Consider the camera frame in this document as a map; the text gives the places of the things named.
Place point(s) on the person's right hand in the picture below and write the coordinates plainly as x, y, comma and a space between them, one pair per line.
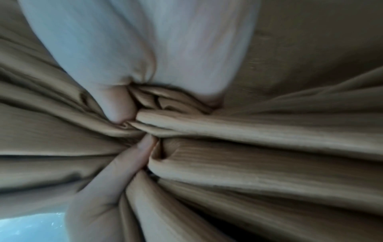
125, 42

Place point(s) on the person's left hand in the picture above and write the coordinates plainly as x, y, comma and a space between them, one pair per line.
101, 200

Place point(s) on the tan fabric cloth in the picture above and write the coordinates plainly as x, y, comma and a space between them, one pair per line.
269, 146

